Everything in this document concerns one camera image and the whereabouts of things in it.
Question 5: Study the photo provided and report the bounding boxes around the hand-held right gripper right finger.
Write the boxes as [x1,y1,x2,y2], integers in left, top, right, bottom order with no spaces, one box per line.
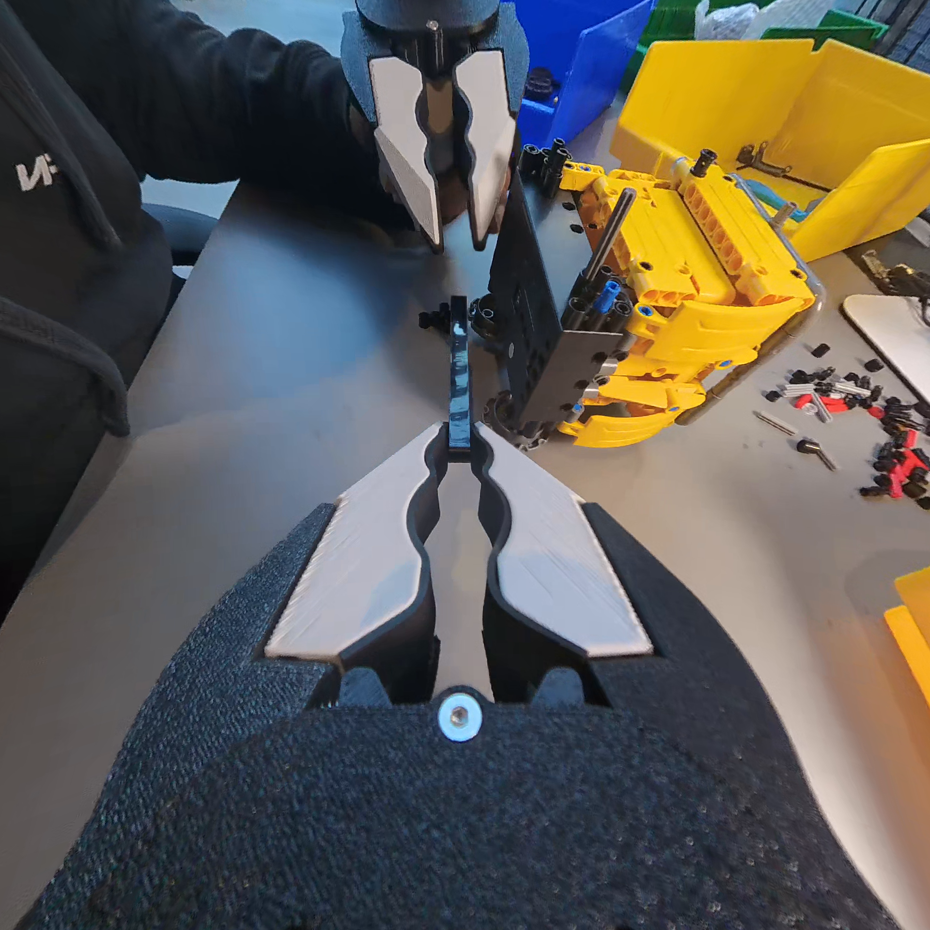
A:
[473,422,655,659]

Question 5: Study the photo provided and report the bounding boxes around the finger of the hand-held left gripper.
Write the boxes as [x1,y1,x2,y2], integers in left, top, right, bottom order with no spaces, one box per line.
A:
[460,53,521,249]
[367,56,446,252]

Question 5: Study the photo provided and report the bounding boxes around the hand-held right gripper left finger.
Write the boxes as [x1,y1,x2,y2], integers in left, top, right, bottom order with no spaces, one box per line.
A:
[266,425,449,662]

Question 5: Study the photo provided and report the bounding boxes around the grey metal axle rod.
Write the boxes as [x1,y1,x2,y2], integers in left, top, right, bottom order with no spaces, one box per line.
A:
[582,189,637,316]

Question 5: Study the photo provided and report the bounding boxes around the black joined connector pins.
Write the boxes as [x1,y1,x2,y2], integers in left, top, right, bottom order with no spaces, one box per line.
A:
[419,298,469,337]

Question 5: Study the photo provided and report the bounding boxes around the long black toy beam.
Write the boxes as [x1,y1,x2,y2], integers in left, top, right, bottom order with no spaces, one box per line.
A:
[442,295,482,465]

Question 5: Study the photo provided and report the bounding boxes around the yellow toy block robot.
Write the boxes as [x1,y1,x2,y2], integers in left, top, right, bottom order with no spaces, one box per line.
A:
[473,139,819,450]

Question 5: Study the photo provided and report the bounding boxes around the small red black parts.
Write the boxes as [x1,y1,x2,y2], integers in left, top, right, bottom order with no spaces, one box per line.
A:
[753,342,930,510]

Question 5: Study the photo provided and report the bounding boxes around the person's left forearm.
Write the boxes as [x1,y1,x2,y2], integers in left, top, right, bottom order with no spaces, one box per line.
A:
[30,0,382,226]

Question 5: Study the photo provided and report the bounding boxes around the grey desk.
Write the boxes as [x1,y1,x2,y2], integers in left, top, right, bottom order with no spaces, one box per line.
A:
[0,131,930,930]

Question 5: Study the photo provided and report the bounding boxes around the blue plastic bin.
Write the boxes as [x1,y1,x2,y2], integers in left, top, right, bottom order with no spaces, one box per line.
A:
[509,0,655,149]

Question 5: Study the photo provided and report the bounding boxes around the yellow plastic bin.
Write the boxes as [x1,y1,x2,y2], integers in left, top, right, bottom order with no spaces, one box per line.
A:
[611,37,930,264]
[884,567,930,716]

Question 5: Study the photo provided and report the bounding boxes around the dark chair seat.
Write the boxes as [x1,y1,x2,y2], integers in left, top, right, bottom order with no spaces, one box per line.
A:
[143,204,222,273]

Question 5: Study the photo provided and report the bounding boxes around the white plastic bag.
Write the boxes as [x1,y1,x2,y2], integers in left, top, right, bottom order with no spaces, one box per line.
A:
[705,0,774,39]

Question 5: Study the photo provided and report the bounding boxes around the grey-green tool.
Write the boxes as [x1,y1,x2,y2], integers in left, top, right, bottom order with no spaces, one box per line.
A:
[734,139,803,193]

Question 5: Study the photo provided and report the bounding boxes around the green plastic bin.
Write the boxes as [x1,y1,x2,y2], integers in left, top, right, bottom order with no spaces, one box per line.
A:
[640,0,890,53]

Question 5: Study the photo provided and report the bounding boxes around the person in black hoodie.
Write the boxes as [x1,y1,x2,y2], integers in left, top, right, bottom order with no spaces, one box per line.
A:
[0,0,226,619]

